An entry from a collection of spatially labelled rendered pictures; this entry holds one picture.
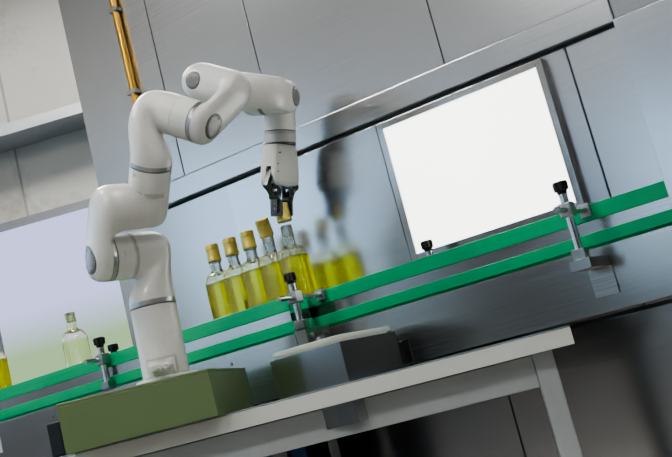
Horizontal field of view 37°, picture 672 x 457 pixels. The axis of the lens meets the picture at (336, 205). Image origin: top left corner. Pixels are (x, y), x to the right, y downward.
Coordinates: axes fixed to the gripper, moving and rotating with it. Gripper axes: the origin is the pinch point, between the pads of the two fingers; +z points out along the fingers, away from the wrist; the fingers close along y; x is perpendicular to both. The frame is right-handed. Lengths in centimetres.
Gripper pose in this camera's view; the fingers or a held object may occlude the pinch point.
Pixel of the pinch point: (281, 208)
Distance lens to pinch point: 242.1
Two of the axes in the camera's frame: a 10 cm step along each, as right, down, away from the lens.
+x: 8.5, -0.4, -5.2
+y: -5.2, -0.2, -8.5
